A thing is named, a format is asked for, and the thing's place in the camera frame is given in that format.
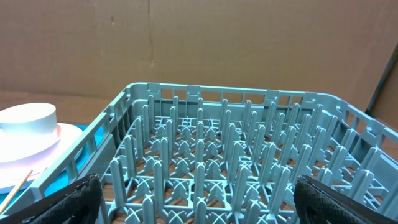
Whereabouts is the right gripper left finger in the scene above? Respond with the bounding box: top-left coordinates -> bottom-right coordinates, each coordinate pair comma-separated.
1,174 -> 103,224

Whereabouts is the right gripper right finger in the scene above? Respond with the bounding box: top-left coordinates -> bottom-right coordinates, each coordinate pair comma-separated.
294,175 -> 397,224

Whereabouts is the teal plastic serving tray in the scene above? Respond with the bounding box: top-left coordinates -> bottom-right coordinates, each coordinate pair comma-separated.
0,124 -> 105,210

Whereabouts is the small pink saucer plate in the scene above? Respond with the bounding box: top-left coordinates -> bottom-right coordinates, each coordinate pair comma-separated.
1,124 -> 62,163

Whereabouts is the white ceramic cup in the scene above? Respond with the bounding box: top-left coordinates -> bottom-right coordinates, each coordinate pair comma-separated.
0,102 -> 58,153

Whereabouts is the grey plastic dish rack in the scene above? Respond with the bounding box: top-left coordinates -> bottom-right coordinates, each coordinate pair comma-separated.
1,83 -> 397,223

